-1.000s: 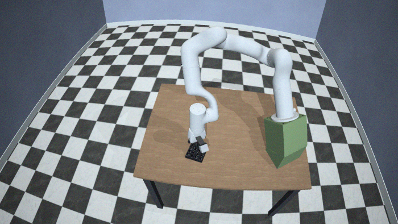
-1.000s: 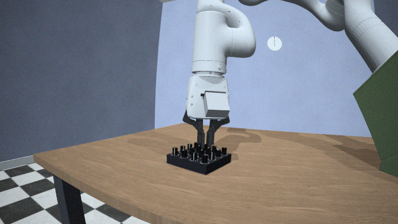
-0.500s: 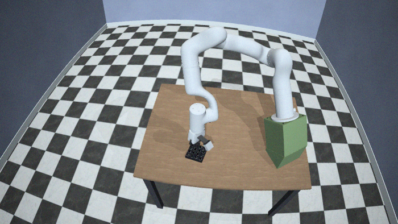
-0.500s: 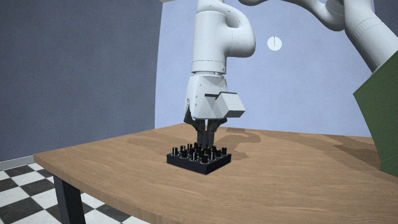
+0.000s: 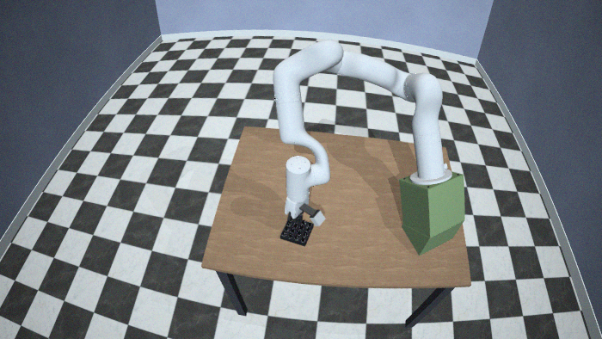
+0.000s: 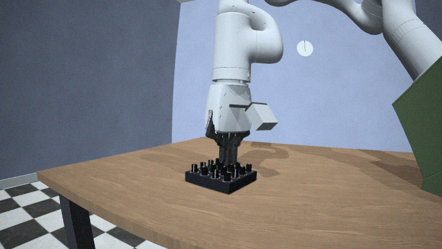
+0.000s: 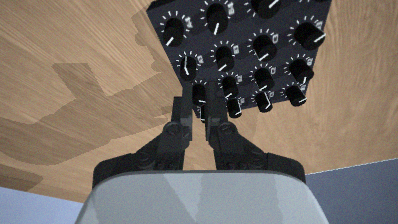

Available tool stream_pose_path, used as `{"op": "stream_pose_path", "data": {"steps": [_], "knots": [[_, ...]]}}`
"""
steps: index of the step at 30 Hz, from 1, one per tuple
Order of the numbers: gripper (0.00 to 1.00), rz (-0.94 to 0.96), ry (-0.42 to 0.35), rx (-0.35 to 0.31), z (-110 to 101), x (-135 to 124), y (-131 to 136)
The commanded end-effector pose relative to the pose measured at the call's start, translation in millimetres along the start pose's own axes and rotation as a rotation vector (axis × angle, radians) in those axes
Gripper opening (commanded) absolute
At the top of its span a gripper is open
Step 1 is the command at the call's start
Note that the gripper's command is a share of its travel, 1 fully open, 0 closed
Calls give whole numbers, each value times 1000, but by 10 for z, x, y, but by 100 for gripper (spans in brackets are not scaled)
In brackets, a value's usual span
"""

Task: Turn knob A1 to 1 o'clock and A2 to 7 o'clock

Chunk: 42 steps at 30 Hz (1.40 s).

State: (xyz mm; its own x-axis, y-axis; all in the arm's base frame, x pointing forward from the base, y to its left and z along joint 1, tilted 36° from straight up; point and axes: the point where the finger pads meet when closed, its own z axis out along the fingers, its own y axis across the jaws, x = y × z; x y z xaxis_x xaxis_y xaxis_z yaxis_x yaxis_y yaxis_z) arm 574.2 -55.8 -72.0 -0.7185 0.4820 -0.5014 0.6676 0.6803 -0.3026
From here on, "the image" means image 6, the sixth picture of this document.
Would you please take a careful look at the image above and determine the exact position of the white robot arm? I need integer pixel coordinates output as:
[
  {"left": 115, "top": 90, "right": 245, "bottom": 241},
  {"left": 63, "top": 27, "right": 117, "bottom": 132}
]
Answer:
[{"left": 212, "top": 0, "right": 442, "bottom": 131}]

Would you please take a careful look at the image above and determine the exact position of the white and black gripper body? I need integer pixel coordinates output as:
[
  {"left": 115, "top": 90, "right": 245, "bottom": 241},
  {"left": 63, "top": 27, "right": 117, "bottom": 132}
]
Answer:
[{"left": 205, "top": 82, "right": 251, "bottom": 133}]

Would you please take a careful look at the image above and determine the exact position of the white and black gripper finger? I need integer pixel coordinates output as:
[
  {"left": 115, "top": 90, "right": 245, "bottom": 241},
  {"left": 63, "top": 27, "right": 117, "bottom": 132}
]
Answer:
[
  {"left": 229, "top": 130, "right": 250, "bottom": 165},
  {"left": 205, "top": 112, "right": 231, "bottom": 166}
]

